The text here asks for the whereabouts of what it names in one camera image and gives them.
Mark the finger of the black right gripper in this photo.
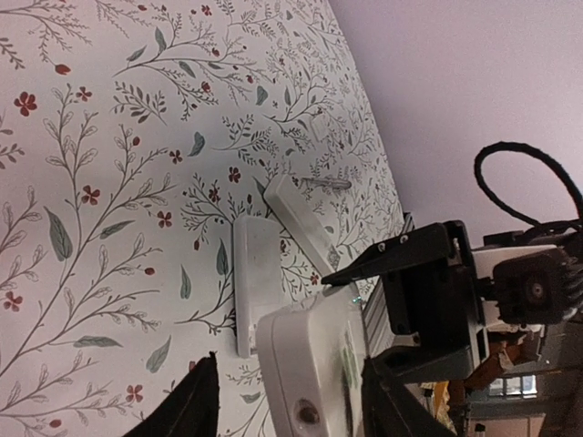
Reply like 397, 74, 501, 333
321, 223, 451, 286

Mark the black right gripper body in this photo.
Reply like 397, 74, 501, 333
381, 220, 489, 381

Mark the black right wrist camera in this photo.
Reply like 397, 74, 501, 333
493, 248, 582, 325

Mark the white remote with QR label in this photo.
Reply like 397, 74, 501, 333
263, 175, 341, 277

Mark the white remote with logo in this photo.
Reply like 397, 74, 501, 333
256, 285, 368, 436

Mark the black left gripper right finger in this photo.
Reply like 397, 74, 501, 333
361, 358, 455, 437

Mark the white remote control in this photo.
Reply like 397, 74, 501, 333
233, 216, 283, 359

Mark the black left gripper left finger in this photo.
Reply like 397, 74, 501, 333
126, 351, 220, 437

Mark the clear plastic screwdriver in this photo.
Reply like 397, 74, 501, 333
301, 178, 352, 191

